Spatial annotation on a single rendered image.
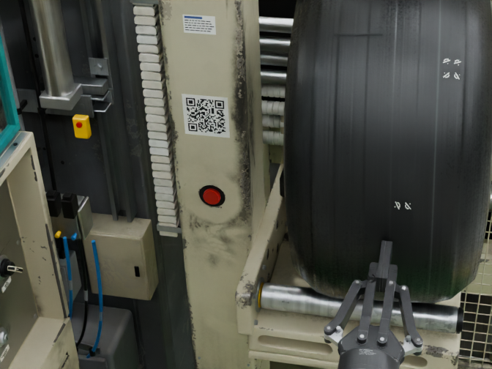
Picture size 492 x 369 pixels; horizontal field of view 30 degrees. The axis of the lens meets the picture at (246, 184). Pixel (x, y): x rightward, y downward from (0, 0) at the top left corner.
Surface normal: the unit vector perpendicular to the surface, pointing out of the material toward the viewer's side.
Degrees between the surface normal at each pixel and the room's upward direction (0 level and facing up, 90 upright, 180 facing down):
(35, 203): 90
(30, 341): 0
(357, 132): 59
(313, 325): 0
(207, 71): 90
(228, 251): 90
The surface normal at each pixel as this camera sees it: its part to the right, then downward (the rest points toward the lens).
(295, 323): -0.04, -0.81
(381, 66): -0.15, -0.25
